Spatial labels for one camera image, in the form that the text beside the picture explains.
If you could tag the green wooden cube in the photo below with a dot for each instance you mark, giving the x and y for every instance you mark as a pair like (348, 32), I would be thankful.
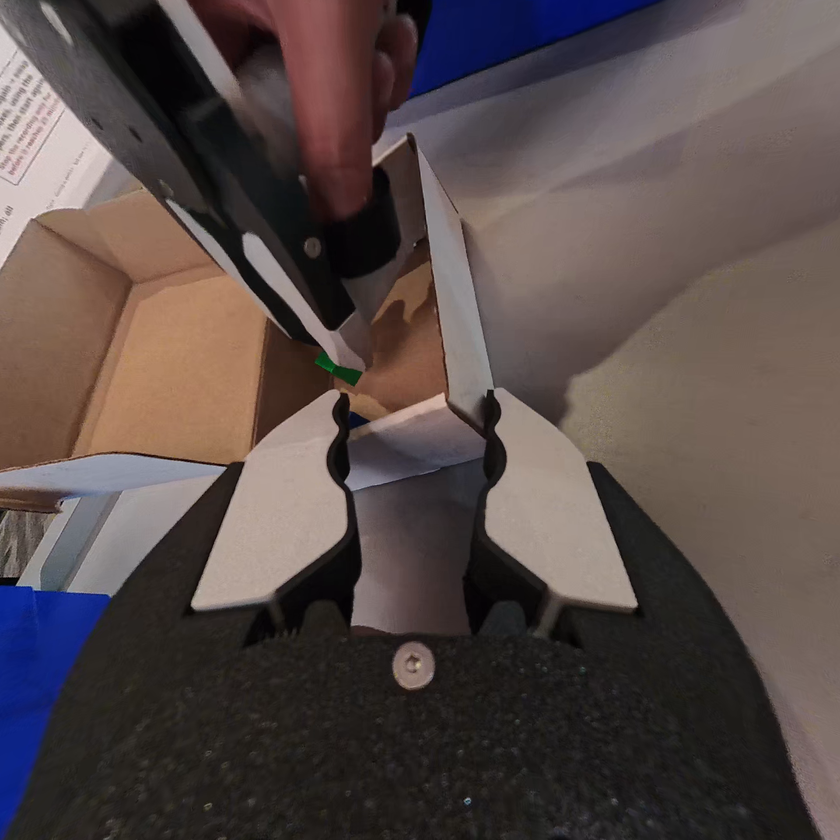
(338, 369)

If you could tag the printed instruction sheet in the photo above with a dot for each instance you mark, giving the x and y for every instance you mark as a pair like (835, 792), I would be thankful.
(39, 131)

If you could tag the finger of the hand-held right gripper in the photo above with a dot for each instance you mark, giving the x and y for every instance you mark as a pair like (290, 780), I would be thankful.
(289, 289)
(226, 253)

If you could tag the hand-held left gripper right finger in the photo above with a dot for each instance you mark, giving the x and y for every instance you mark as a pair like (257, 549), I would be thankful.
(558, 525)

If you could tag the white cardboard mailer box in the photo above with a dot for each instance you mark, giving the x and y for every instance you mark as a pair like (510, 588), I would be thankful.
(164, 361)

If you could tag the person's right hand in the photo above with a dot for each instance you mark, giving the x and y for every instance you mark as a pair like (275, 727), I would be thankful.
(334, 98)

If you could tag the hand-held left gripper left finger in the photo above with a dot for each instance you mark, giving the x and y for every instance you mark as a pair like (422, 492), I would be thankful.
(275, 525)

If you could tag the blue plastic storage bin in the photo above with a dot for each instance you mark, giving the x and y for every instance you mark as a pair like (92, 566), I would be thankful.
(33, 689)
(492, 33)

